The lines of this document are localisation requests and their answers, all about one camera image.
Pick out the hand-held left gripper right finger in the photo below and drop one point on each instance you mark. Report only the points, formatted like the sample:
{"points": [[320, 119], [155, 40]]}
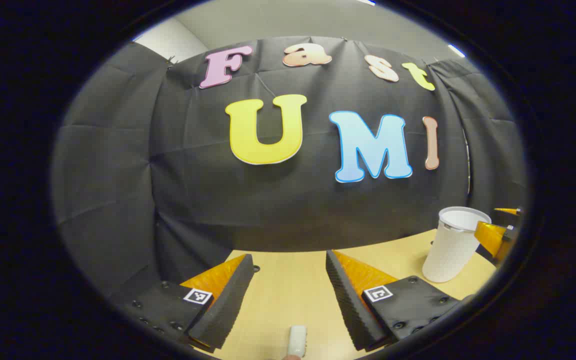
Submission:
{"points": [[348, 305]]}

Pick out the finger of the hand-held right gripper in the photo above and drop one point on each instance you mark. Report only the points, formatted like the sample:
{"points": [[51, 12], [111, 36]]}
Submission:
{"points": [[490, 237], [508, 211]]}

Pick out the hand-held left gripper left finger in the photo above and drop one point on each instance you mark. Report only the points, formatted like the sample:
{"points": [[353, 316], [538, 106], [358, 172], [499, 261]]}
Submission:
{"points": [[228, 300]]}

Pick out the white ribbed garbage bin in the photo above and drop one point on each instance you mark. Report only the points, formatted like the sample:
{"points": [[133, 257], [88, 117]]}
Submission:
{"points": [[450, 250]]}

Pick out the small grey broom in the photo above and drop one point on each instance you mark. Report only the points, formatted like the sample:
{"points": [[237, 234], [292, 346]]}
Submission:
{"points": [[297, 340]]}

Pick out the ceiling light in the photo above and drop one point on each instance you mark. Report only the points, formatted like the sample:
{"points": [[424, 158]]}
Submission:
{"points": [[456, 50], [366, 1]]}

